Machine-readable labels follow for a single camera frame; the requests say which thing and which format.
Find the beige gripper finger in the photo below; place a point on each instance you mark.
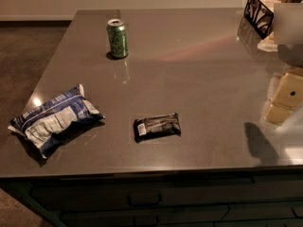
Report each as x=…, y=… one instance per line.
x=284, y=96

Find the green soda can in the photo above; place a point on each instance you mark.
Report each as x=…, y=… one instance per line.
x=117, y=38

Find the blue chip bag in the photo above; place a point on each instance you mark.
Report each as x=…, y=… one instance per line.
x=45, y=125

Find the black snack packet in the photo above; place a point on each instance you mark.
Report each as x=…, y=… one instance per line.
x=156, y=126

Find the black wire basket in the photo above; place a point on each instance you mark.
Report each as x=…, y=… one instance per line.
x=260, y=15

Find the upper drawer handle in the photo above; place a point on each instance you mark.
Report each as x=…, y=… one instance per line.
x=144, y=199

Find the drawer handle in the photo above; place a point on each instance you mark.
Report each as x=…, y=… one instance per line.
x=146, y=221
x=144, y=199

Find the lower drawer handle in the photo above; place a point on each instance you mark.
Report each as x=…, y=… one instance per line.
x=146, y=221

